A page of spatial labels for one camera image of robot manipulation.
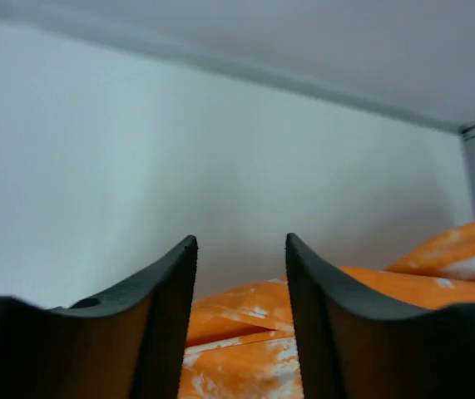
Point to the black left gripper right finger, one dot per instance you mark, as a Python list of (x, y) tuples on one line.
[(355, 342)]

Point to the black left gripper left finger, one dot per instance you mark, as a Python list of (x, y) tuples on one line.
[(127, 341)]

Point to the orange white tie-dye trousers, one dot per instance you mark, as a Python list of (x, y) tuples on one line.
[(240, 343)]

